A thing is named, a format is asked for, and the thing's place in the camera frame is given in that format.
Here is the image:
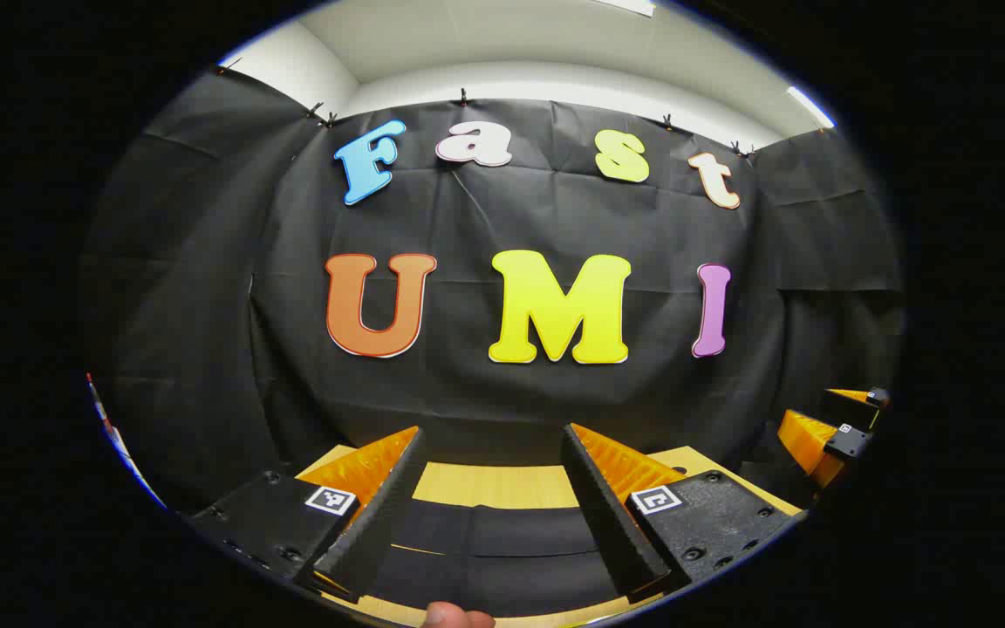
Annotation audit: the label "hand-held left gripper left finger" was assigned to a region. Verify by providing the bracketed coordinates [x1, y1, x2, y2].
[188, 426, 427, 604]

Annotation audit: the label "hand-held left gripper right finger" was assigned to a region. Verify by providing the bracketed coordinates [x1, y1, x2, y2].
[560, 423, 807, 604]

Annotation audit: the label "dark grey jeans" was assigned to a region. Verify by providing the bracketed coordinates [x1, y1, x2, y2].
[370, 502, 636, 618]

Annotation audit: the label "row of black cloth clips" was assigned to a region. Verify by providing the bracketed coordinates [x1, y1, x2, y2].
[215, 57, 761, 162]

